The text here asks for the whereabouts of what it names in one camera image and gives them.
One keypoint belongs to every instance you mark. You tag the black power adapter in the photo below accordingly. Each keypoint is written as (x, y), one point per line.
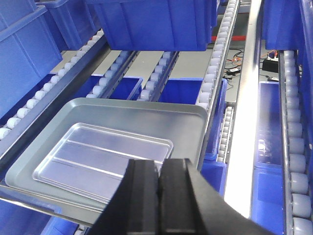
(270, 65)

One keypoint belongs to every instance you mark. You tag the white roller track middle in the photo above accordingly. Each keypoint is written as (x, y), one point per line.
(155, 77)

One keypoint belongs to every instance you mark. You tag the silver shelf upright beam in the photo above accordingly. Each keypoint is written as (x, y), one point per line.
(238, 188)

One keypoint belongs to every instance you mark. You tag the white roller track far right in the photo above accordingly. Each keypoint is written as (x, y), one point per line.
(298, 207)

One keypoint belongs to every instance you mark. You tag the silver metal tray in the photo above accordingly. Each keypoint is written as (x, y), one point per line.
(91, 160)

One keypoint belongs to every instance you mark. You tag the white roller track far left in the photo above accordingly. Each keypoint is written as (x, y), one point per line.
(25, 107)

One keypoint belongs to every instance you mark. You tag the blue bin on rollers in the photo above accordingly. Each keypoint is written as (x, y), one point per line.
(157, 25)

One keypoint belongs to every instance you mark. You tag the large grey metal tray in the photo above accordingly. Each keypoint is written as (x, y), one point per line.
(184, 125)

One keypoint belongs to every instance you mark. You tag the blue bin upper left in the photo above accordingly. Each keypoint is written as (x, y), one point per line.
(32, 35)

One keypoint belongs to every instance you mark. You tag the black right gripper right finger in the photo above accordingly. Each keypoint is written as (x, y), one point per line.
(189, 205)

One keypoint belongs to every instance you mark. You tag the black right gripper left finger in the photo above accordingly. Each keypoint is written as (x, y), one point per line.
(133, 209)

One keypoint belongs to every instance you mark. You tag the blue bin at right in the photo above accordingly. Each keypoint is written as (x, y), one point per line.
(267, 189)

